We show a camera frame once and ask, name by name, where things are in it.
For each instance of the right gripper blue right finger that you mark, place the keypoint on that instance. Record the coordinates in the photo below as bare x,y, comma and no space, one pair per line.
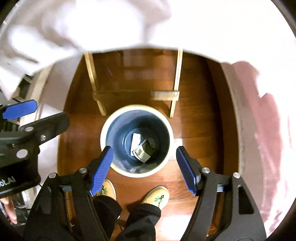
190,169

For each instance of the person's left hand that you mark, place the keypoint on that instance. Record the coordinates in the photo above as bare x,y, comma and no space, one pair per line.
10,210

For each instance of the right yellow slipper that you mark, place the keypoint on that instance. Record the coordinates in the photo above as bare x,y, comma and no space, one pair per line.
159,197

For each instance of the purple white milk carton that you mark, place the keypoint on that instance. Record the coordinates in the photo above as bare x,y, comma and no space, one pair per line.
136,140

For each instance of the blue and cream trash bin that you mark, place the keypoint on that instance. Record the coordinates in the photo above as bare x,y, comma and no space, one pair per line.
142,140

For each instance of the left yellow slipper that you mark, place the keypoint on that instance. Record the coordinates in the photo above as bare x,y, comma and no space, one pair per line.
107,189

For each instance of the pink bed blanket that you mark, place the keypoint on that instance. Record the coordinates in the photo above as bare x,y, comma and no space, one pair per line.
266,145

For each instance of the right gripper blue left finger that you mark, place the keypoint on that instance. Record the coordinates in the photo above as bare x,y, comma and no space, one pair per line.
99,168

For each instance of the green cream carton box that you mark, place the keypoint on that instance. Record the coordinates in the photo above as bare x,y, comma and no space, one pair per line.
144,151

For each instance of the yellow slipper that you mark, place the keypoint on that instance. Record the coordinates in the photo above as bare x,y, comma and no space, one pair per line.
159,197
107,189

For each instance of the wooden table frame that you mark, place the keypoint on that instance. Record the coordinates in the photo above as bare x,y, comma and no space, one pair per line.
156,95

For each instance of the cartoon printed tablecloth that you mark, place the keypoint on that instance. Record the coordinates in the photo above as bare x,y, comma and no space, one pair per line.
37,34

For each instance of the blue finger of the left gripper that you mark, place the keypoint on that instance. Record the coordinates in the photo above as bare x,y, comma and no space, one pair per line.
47,128
14,111

